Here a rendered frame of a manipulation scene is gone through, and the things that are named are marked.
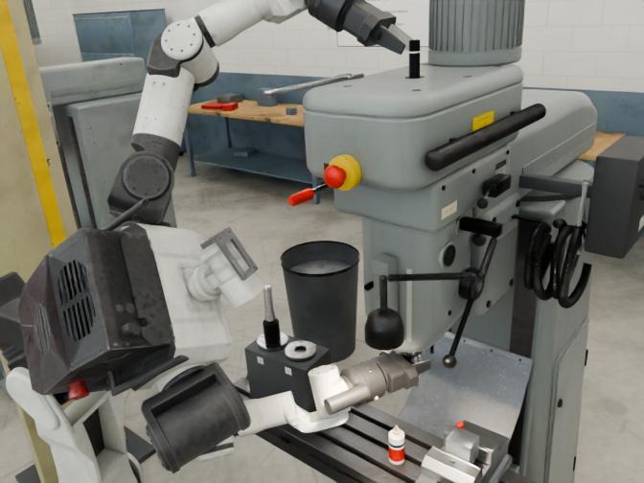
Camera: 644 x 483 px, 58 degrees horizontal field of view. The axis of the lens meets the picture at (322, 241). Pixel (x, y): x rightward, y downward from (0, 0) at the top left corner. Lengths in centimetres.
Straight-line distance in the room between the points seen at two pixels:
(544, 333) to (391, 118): 92
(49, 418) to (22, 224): 139
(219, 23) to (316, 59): 566
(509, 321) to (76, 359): 114
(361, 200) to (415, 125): 25
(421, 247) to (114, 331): 59
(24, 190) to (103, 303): 168
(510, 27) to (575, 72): 417
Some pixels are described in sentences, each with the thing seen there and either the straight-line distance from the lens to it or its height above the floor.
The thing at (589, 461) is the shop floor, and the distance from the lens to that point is 311.
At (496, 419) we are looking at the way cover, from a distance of 174.
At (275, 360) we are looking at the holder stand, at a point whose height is 112.
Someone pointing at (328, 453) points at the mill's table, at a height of 94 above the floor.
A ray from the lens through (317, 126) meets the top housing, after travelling 103.
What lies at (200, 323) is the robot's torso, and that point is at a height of 154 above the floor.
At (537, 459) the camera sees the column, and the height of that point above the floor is 74.
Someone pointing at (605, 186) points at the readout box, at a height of 166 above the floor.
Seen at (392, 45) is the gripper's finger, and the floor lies 195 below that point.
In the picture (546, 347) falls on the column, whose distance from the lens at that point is 171.
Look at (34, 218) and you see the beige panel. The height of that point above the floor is 129.
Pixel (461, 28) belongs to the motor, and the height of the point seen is 197.
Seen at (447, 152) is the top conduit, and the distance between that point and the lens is 96.
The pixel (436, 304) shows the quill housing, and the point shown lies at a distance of 121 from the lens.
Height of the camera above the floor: 204
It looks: 23 degrees down
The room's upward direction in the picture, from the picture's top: 3 degrees counter-clockwise
